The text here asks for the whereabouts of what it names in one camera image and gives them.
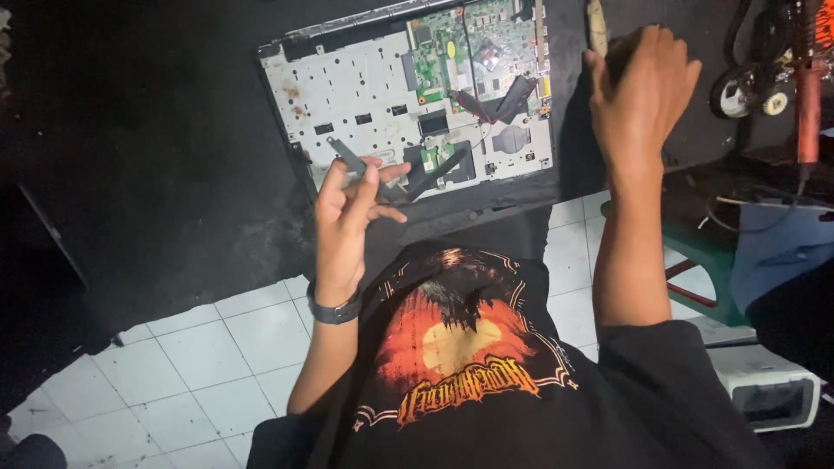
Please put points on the person's right hand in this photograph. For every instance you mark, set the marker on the person's right hand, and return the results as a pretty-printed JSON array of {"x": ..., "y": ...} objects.
[{"x": 642, "y": 111}]

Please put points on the person's left hand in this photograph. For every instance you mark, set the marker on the person's left hand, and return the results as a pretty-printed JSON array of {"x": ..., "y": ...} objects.
[{"x": 342, "y": 241}]

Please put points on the black v-shaped plastic bracket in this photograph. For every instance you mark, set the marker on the black v-shaped plastic bracket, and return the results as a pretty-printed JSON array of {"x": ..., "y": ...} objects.
[{"x": 355, "y": 159}]

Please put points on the black wristwatch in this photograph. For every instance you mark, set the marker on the black wristwatch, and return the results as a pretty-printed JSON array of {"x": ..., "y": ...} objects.
[{"x": 335, "y": 312}]

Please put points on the black wheel with white hub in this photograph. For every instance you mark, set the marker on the black wheel with white hub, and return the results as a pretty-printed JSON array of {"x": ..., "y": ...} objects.
[{"x": 731, "y": 99}]

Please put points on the small green circuit board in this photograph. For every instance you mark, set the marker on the small green circuit board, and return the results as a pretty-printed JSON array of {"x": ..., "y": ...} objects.
[{"x": 431, "y": 157}]

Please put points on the black heat sink assembly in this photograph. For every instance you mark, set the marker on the black heat sink assembly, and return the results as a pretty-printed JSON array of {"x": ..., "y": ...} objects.
[{"x": 511, "y": 98}]

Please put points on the small white wheel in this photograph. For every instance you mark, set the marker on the small white wheel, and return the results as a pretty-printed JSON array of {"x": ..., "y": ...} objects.
[{"x": 775, "y": 103}]

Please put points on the opened grey laptop chassis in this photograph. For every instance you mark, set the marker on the opened grey laptop chassis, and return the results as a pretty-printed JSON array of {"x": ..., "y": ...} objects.
[{"x": 352, "y": 91}]

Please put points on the green plastic stool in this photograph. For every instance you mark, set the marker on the green plastic stool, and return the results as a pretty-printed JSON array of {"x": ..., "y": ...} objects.
[{"x": 707, "y": 260}]

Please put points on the black printed t-shirt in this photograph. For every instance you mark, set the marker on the black printed t-shirt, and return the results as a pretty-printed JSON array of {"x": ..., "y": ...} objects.
[{"x": 469, "y": 365}]

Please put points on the blue cloth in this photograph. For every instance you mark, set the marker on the blue cloth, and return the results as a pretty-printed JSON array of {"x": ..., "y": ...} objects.
[{"x": 782, "y": 254}]

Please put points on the green laptop motherboard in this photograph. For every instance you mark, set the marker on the green laptop motherboard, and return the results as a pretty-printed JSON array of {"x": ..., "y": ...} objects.
[{"x": 446, "y": 58}]

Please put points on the white plastic appliance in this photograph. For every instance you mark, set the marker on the white plastic appliance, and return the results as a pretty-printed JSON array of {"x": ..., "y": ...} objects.
[{"x": 762, "y": 384}]

